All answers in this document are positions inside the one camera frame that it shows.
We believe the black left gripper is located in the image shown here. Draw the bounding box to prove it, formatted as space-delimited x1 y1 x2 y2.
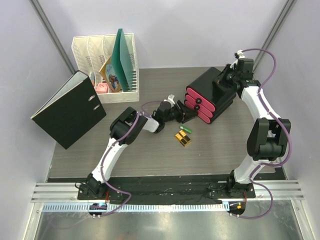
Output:
163 100 197 123

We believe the pink drawer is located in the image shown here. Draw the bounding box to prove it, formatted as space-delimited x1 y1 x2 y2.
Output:
197 111 212 124
186 86 216 112
184 94 213 118

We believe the pink bottom drawer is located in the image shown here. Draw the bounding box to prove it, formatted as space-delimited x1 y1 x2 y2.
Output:
197 111 212 124

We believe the black top drawer knob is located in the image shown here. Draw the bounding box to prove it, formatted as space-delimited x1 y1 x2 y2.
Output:
195 98 202 104

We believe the pink top drawer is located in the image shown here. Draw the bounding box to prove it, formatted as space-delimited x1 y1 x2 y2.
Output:
186 86 216 112

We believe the black drawer organizer box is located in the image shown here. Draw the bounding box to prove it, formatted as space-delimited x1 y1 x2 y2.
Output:
186 67 237 123

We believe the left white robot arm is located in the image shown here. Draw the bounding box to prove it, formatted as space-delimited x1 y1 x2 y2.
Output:
79 99 198 200

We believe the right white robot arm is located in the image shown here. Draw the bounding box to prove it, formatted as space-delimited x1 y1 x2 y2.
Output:
212 58 291 198

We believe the green lip balm tube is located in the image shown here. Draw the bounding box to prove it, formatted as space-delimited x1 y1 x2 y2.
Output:
179 125 193 134

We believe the gold lipstick case left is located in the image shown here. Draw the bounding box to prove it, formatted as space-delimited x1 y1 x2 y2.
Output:
175 132 182 142

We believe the green plastic folder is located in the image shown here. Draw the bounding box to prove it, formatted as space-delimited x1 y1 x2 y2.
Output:
111 28 134 92

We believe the pink sticky note pad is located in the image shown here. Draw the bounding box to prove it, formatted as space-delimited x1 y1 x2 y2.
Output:
95 82 109 94

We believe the colourful picture booklet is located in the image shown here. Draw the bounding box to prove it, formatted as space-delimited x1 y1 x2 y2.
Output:
99 55 122 93

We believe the white magazine file rack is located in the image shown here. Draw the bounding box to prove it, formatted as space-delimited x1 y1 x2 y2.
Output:
71 33 140 104

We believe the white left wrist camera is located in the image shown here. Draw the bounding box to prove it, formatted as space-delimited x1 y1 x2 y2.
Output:
163 94 176 107

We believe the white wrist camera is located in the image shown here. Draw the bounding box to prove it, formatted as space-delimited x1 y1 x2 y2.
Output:
234 50 246 59
163 94 176 107

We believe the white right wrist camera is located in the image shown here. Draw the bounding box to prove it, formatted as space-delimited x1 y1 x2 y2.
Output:
234 50 246 59

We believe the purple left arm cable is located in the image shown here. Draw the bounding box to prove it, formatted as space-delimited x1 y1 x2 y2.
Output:
98 100 166 217

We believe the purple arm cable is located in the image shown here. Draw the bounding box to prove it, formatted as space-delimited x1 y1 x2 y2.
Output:
98 100 166 217
234 48 293 219

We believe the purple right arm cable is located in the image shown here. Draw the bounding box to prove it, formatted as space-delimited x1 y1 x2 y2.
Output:
234 48 293 219

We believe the black ring binder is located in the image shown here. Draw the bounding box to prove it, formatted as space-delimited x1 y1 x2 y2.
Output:
31 70 107 149

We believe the aluminium rail frame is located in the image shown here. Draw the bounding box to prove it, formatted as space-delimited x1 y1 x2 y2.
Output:
24 176 315 240

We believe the white slotted cable duct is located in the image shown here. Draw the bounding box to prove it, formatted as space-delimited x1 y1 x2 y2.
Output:
42 201 230 213

